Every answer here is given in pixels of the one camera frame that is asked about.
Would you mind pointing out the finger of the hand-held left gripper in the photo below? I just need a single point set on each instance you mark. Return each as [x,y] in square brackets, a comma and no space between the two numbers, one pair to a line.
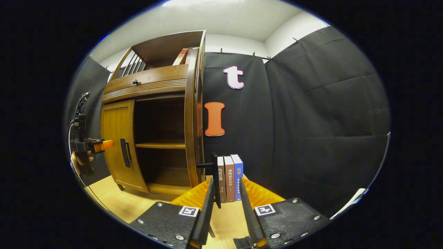
[105,145]

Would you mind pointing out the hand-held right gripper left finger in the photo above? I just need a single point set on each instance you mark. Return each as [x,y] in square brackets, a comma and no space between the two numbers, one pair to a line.
[206,218]

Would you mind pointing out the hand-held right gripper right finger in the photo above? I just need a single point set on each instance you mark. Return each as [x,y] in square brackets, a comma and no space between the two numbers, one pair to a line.
[251,218]

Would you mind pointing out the wooden shoe cabinet door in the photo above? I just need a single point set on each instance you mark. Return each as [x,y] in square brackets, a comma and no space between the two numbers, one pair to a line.
[116,128]
[190,121]

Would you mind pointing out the wooden double-door shoe cabinet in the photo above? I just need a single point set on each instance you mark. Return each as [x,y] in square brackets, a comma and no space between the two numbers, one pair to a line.
[148,77]

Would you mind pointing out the blue book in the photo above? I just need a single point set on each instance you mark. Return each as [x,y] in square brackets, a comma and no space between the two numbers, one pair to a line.
[238,176]

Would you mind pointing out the brown thick book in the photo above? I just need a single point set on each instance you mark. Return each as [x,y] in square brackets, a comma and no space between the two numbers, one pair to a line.
[229,178]

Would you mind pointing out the beige red book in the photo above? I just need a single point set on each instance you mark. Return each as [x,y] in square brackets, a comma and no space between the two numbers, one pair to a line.
[180,57]

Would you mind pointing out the wide ceiling light panel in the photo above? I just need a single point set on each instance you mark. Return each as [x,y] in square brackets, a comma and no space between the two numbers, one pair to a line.
[193,2]

